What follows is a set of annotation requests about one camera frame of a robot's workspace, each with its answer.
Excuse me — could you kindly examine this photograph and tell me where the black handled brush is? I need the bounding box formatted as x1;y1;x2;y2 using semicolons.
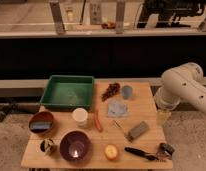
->
124;143;175;162

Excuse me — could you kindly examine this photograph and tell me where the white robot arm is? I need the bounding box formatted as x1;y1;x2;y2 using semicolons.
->
154;62;206;126

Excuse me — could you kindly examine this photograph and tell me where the dark grapes bunch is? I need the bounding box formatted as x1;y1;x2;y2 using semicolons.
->
101;83;120;101

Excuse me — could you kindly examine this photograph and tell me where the blue cup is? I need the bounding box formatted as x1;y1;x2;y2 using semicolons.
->
121;85;133;99

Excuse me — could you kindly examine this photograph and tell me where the blue cloth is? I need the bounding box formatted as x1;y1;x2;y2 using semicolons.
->
108;100;128;117

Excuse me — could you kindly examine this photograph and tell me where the orange carrot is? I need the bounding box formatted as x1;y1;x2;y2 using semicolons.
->
94;110;103;132

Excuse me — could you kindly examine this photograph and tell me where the white cup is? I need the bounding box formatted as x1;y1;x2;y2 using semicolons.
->
72;108;88;126

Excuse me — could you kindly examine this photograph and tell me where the green plastic tray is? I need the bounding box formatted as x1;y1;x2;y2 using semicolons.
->
40;75;94;110

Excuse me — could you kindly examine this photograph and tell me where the wooden table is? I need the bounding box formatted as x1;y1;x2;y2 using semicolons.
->
21;82;173;170

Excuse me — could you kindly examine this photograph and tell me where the purple bowl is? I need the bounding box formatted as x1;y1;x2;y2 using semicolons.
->
59;131;90;162

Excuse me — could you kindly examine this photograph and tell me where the brown bowl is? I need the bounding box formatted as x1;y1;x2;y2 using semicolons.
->
29;111;54;135

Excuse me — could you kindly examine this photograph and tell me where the blue sponge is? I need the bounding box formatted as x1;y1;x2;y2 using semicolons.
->
30;122;51;130

